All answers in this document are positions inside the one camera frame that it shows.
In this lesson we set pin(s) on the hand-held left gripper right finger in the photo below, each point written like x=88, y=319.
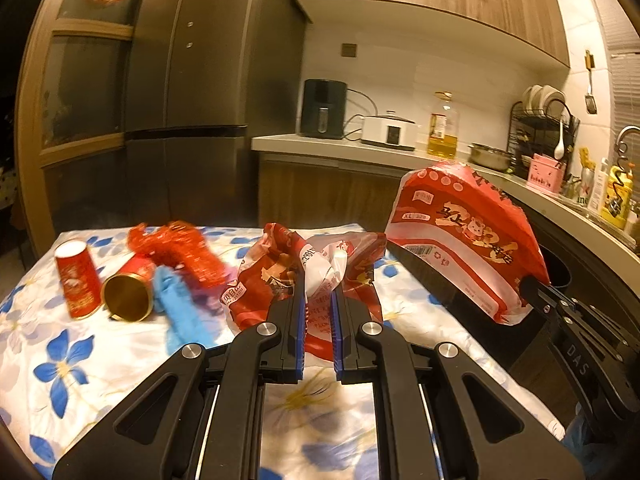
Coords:
x=337, y=340

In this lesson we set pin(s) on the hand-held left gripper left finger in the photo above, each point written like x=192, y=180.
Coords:
x=300, y=340

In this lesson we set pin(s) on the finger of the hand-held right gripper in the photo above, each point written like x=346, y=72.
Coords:
x=542, y=305
x=575, y=302

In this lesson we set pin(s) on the black trash bin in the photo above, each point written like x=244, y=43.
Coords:
x=557, y=265

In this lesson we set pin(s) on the red and white plastic bag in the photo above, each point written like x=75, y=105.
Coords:
x=280, y=280

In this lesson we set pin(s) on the red printed packaging bag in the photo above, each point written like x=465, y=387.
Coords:
x=465, y=230

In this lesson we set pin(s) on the blue cloth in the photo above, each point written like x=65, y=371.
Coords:
x=580, y=435

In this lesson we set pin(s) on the yellow bottle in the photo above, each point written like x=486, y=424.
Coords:
x=616, y=200

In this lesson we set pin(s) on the white bottle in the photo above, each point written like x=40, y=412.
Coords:
x=597, y=190

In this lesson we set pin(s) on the pink utensil holder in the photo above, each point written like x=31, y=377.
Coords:
x=545, y=175

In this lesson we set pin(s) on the kitchen counter with cabinets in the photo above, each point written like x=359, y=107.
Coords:
x=325, y=195

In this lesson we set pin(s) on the crinkled red plastic bag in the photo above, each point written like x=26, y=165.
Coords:
x=185, y=250

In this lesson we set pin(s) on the white spoon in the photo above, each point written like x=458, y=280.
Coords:
x=559, y=147

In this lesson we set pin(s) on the steel pot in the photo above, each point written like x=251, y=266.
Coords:
x=490, y=157

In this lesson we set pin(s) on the metal faucet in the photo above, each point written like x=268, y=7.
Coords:
x=625, y=135

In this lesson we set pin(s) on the red cup with gold inside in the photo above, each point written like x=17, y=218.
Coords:
x=127, y=295

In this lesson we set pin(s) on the black dish rack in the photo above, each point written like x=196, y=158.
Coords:
x=540, y=120

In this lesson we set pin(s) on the cooking oil bottle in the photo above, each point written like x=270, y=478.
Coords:
x=442, y=135

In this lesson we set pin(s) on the hanging slotted spatula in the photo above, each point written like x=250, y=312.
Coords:
x=591, y=102

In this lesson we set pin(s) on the blue floral tablecloth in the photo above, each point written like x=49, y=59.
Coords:
x=100, y=360

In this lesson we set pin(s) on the white electric cooker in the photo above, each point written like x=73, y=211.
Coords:
x=389, y=132

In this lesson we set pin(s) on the red paper cup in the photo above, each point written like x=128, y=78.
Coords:
x=75, y=280

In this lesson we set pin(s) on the black air fryer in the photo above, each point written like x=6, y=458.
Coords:
x=322, y=107

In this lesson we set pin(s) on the dark grey refrigerator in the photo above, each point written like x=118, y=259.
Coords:
x=200, y=85

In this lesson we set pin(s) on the wooden glass door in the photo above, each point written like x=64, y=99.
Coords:
x=80, y=152

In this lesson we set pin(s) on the window blinds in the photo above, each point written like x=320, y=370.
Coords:
x=620, y=10

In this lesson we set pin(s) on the polka dot tablecloth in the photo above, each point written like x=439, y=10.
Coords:
x=6, y=185

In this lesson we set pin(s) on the wall socket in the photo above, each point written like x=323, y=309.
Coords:
x=349, y=50

